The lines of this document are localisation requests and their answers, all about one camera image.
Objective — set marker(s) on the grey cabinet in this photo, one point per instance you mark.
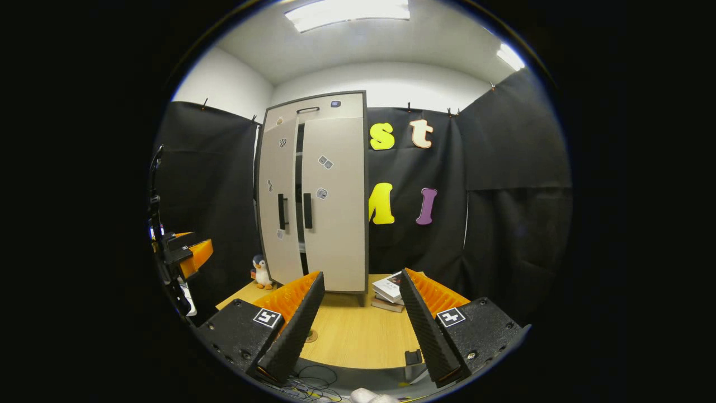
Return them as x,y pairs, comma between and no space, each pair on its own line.
330,224

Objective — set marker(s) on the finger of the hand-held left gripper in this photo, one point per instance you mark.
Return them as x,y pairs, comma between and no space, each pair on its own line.
200,254
182,242

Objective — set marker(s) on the black table clamp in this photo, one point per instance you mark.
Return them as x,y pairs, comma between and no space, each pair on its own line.
414,358

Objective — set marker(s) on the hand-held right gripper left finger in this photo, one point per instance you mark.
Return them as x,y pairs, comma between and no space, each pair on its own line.
299,330

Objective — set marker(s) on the brown book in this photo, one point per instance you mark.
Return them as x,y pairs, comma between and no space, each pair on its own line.
386,306

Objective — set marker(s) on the small ceiling light panel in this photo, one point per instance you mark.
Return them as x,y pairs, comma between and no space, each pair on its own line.
510,57

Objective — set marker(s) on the round brown coaster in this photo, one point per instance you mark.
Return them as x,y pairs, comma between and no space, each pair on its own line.
312,336

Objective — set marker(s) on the large ceiling light panel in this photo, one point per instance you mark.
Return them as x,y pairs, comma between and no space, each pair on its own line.
347,14

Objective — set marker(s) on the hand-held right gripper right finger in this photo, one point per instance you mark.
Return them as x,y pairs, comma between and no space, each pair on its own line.
428,330

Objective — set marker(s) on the grey cabinet door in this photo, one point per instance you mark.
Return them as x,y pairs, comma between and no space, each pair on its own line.
268,168
338,240

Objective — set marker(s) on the white book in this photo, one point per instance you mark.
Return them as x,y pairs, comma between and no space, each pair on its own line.
389,288

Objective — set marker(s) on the penguin plush toy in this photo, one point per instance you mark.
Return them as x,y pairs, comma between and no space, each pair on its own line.
260,274

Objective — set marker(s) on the black backdrop cloth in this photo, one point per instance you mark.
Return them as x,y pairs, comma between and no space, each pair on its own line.
503,184
218,184

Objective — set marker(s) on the grey cabinet drawer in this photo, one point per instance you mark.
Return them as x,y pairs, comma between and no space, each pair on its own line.
349,111

